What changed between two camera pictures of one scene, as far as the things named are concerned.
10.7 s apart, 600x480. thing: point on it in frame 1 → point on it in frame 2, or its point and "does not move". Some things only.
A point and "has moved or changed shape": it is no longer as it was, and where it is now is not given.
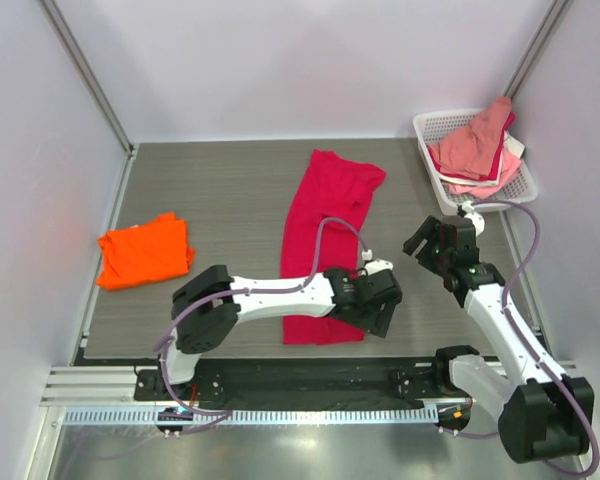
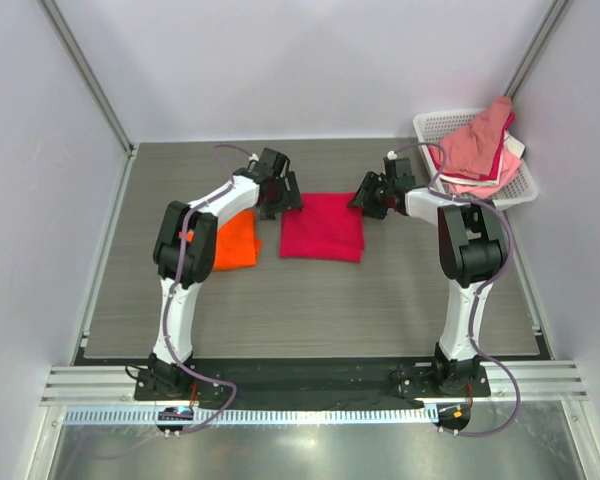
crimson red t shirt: (321, 233) has moved or changed shape
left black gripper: (377, 318) → (289, 200)
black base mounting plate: (299, 381) does not move
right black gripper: (430, 226) → (365, 193)
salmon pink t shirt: (473, 152) does not move
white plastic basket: (433, 126) does not move
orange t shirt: (144, 253) → (236, 242)
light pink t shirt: (509, 165) does not move
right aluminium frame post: (536, 48) does not move
